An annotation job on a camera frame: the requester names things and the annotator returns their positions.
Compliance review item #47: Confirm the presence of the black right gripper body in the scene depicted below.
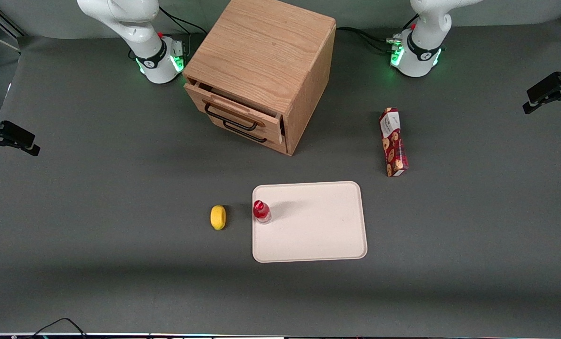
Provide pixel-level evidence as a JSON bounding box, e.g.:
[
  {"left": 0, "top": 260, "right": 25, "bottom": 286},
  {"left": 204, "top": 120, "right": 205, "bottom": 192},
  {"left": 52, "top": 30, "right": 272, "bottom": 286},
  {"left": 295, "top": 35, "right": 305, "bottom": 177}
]
[{"left": 0, "top": 110, "right": 36, "bottom": 147}]

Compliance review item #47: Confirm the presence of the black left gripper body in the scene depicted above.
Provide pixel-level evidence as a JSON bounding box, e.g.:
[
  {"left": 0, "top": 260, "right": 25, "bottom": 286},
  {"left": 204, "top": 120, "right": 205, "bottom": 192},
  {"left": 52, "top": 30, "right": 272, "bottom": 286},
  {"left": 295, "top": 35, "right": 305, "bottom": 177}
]
[{"left": 527, "top": 71, "right": 561, "bottom": 102}]

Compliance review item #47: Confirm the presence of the red cookie box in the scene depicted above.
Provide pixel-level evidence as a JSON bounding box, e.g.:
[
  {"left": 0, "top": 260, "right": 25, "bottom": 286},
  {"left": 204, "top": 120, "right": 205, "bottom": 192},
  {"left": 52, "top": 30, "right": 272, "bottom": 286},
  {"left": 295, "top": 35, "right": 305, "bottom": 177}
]
[{"left": 379, "top": 107, "right": 409, "bottom": 178}]

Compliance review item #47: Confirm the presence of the cream rectangular tray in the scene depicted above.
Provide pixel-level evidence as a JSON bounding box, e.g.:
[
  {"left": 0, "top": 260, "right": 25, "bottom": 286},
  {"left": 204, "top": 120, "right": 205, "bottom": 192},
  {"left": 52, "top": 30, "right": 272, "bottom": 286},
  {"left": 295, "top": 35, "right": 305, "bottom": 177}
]
[{"left": 252, "top": 181, "right": 368, "bottom": 263}]

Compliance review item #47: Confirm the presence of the wooden drawer with tab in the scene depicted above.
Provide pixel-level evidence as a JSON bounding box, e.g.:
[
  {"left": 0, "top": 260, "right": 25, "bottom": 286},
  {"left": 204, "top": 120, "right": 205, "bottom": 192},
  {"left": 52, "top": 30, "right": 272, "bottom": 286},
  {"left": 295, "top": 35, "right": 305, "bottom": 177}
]
[{"left": 185, "top": 81, "right": 284, "bottom": 145}]

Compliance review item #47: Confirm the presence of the yellow lemon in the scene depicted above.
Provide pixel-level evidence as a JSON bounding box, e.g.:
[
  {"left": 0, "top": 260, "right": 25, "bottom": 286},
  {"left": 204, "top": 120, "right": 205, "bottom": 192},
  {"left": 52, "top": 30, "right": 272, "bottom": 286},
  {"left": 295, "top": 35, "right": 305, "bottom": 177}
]
[{"left": 210, "top": 205, "right": 227, "bottom": 231}]

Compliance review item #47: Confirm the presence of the small red-capped bottle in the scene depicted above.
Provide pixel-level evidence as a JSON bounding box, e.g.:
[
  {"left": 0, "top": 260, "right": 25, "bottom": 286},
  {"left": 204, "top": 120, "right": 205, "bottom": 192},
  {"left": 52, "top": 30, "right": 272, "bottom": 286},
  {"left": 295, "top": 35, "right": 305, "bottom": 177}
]
[{"left": 253, "top": 200, "right": 272, "bottom": 225}]

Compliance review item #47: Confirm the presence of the plain wooden drawer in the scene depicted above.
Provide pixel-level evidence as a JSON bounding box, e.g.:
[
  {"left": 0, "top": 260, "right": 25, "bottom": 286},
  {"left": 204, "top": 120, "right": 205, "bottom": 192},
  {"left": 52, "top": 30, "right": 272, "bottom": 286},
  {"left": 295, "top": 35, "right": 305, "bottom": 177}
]
[{"left": 209, "top": 118, "right": 288, "bottom": 155}]

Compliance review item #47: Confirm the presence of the oak wooden drawer cabinet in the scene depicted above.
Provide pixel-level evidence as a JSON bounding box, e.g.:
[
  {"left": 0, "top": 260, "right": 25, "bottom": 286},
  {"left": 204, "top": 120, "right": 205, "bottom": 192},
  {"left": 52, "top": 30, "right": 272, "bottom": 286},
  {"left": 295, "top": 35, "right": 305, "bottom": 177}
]
[{"left": 182, "top": 0, "right": 337, "bottom": 156}]

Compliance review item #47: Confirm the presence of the grey aluminium frame rail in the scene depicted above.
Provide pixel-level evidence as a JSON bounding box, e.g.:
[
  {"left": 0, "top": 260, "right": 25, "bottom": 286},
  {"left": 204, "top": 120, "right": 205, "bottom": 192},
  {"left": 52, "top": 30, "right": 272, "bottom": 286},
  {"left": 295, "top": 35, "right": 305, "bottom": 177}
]
[{"left": 0, "top": 0, "right": 27, "bottom": 53}]

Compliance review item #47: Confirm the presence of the thin black table-edge cable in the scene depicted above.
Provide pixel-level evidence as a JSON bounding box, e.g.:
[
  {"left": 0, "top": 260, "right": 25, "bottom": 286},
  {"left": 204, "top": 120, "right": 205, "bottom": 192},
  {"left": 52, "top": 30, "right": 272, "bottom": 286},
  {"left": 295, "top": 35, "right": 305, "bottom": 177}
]
[{"left": 30, "top": 317, "right": 89, "bottom": 338}]

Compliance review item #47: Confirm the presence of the long black drawer handle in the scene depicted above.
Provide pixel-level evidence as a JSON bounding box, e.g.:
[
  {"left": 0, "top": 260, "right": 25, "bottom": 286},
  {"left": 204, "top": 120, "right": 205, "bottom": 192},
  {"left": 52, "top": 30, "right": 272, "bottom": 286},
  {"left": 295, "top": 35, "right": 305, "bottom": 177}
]
[{"left": 204, "top": 103, "right": 259, "bottom": 132}]

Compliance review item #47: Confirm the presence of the black left base cable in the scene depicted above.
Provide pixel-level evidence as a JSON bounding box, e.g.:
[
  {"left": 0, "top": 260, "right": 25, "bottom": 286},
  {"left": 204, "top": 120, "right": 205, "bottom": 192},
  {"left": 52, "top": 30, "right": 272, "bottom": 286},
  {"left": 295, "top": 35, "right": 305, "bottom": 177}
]
[{"left": 336, "top": 26, "right": 403, "bottom": 53}]

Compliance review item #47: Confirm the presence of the black base cable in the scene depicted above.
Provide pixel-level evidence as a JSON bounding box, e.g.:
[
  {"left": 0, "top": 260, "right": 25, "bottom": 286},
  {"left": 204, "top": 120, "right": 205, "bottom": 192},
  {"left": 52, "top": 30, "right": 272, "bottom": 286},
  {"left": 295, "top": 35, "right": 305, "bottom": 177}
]
[
  {"left": 159, "top": 6, "right": 208, "bottom": 48},
  {"left": 336, "top": 26, "right": 403, "bottom": 53}
]

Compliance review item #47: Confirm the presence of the black right base cable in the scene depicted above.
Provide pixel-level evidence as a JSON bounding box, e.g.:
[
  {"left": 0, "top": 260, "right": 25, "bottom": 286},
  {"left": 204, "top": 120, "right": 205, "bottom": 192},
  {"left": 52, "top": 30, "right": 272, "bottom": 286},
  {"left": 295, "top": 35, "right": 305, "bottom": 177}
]
[{"left": 159, "top": 6, "right": 208, "bottom": 48}]

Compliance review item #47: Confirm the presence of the short black drawer handle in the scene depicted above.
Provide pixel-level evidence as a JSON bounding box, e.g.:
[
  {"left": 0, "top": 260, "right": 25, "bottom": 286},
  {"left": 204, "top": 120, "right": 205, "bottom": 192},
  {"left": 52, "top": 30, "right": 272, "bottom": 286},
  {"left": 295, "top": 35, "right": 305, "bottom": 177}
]
[{"left": 223, "top": 120, "right": 268, "bottom": 144}]

